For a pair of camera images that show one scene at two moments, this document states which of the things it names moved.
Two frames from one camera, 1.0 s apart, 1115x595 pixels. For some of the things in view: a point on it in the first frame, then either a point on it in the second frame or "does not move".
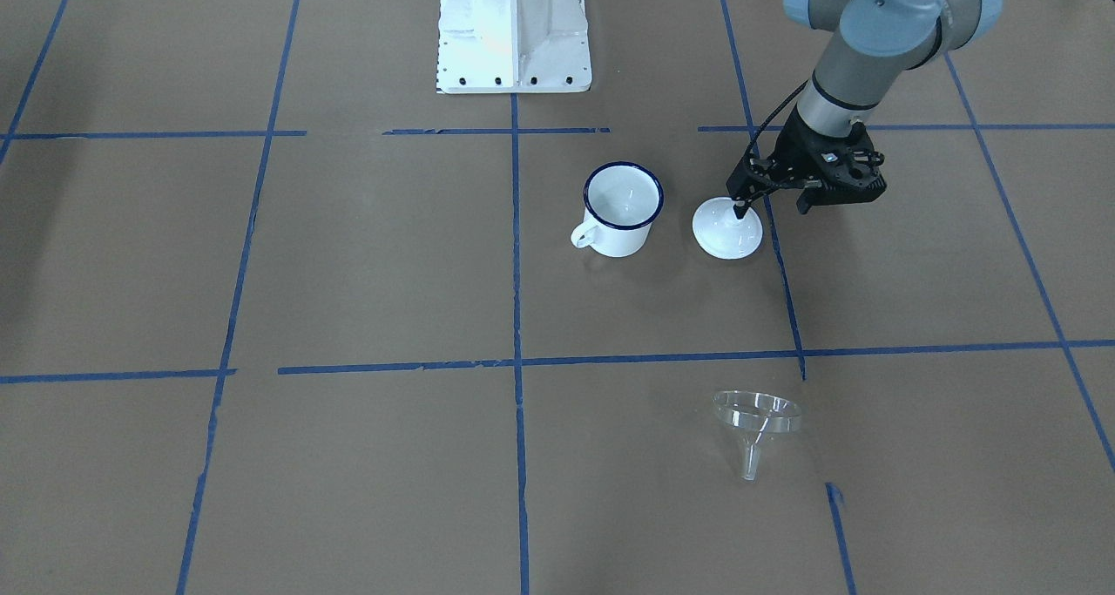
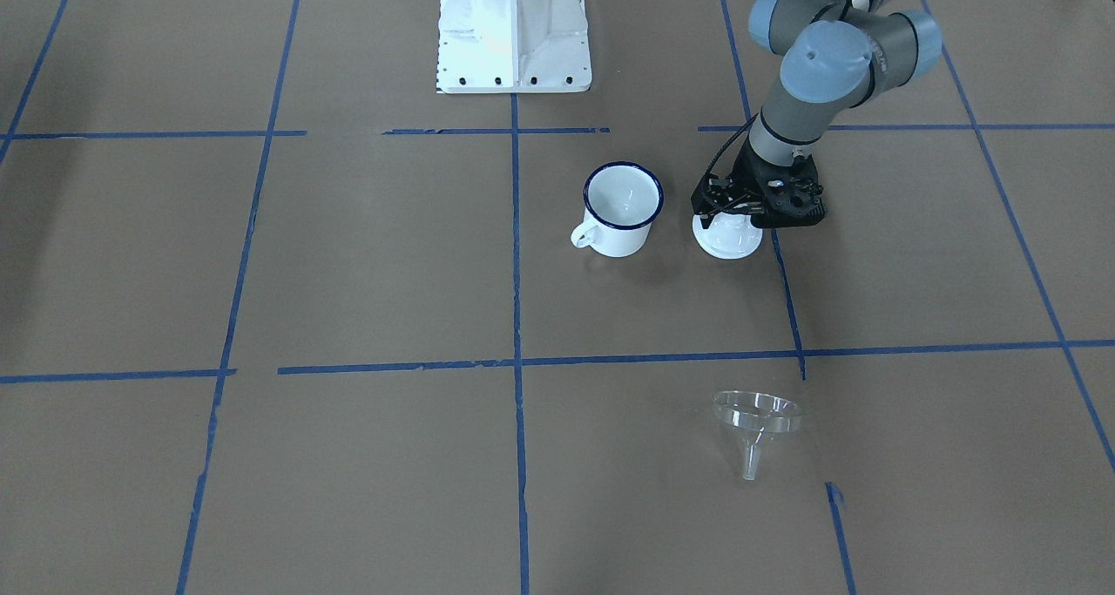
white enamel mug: [622, 200] does not move
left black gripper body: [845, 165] -> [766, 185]
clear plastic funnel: [749, 416] does not move
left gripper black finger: [746, 182] -> [712, 195]
